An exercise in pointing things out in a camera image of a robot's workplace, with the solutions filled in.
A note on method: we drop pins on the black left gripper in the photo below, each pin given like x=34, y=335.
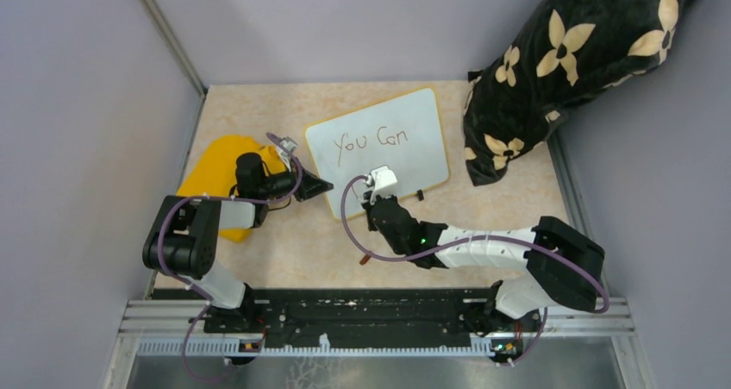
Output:
x=309, y=185

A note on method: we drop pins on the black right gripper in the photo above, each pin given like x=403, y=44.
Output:
x=371, y=225

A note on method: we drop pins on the yellow framed whiteboard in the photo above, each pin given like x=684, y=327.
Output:
x=403, y=133

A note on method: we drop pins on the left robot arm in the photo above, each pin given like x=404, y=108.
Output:
x=182, y=241

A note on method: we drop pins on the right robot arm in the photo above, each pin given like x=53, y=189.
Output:
x=557, y=264

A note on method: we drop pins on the yellow cloth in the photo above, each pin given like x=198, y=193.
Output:
x=214, y=173

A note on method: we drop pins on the black floral pillow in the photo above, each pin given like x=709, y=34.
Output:
x=567, y=54

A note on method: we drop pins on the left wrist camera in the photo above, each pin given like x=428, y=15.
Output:
x=287, y=146

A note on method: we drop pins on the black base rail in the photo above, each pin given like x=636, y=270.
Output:
x=359, y=323

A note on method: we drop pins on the aluminium corner post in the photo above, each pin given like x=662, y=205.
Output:
x=174, y=45

